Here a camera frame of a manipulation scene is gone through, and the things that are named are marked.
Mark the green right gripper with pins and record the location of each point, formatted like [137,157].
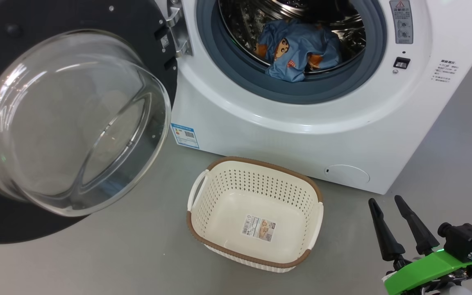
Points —
[424,272]

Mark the blue cartoon print garment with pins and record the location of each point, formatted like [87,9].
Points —
[301,49]

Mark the white front-load washing machine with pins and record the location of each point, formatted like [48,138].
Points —
[301,139]

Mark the grey rubber door gasket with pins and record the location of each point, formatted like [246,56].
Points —
[228,73]

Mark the stainless steel washing machine drum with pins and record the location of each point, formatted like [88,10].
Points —
[240,24]

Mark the metal door hinge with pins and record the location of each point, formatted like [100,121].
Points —
[178,37]

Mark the round white filter cover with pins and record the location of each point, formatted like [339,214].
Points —
[346,175]

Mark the paper basket label sticker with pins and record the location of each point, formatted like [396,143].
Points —
[258,228]

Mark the white basket with brown rim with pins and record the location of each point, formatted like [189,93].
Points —
[219,213]

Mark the grey warning sticker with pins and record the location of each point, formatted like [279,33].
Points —
[401,22]

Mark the blue energy label sticker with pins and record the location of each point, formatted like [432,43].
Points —
[184,136]

